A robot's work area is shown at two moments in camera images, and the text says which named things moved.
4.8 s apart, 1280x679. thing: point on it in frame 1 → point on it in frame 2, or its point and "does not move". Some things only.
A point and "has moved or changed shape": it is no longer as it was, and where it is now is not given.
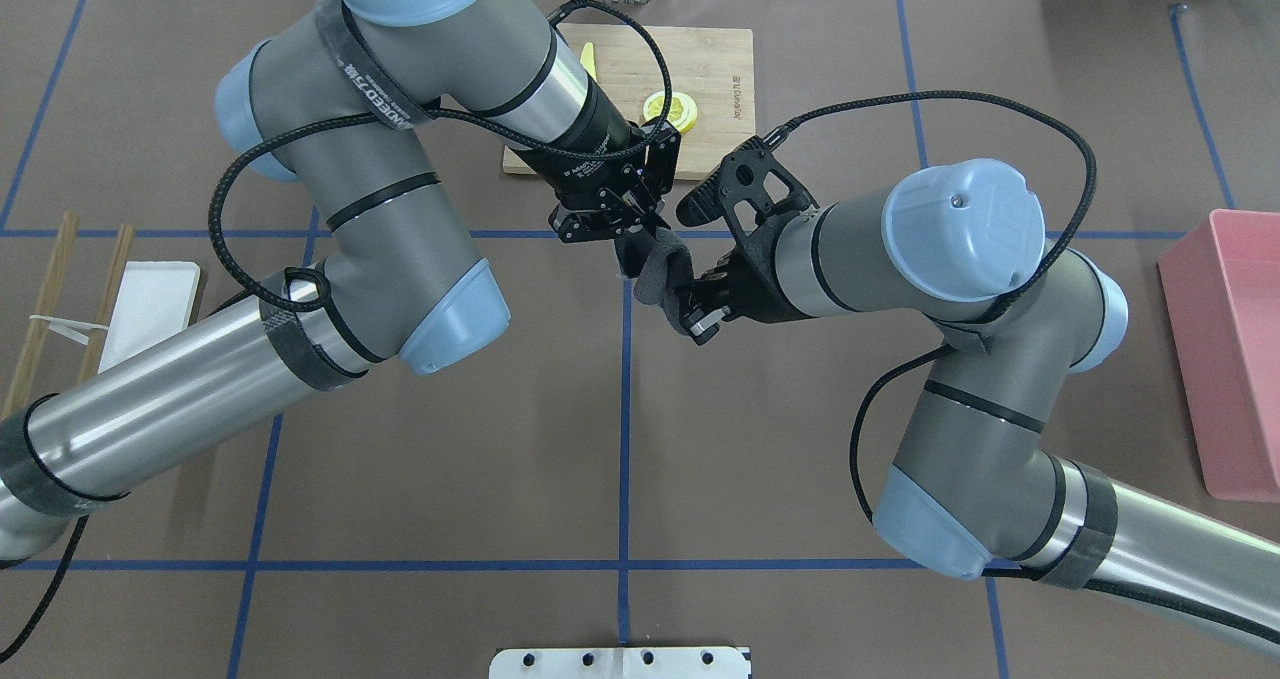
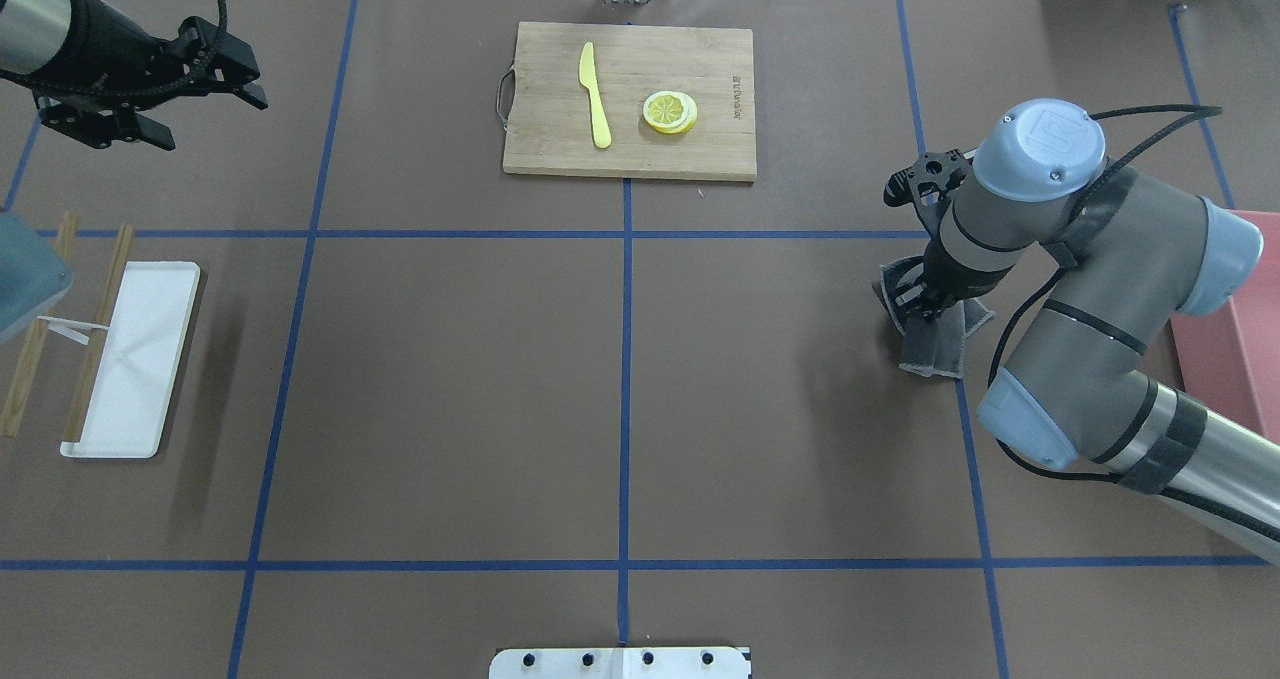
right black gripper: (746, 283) → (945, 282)
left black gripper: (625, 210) → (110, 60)
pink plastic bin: (1220, 290) does not move
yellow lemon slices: (682, 112) does not move
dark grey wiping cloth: (662, 268) has moved or changed shape
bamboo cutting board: (713, 66) does not move
